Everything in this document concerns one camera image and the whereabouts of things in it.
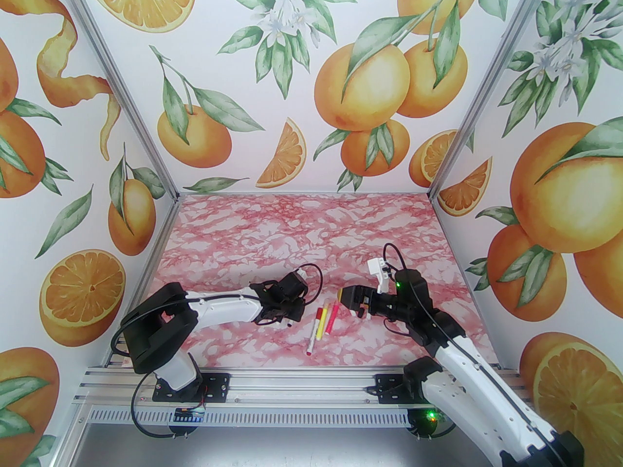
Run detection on aluminium frame leg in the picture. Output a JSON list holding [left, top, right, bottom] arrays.
[[57, 399, 91, 467]]

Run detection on white pen with red cap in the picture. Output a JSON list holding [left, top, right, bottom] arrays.
[[307, 308, 323, 357]]

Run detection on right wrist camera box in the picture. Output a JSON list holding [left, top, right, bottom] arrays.
[[367, 258, 392, 294]]

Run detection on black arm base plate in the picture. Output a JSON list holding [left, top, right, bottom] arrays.
[[152, 372, 230, 402], [374, 373, 424, 403]]

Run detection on aluminium corner post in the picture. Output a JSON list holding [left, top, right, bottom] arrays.
[[57, 0, 182, 204], [426, 0, 559, 200]]

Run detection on slotted metal cable tray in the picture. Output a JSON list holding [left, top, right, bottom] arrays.
[[89, 408, 463, 428]]

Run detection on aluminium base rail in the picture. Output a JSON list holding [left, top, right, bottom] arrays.
[[73, 365, 533, 410]]

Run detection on black base cable loop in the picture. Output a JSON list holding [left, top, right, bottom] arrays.
[[130, 377, 195, 439], [409, 407, 461, 441]]

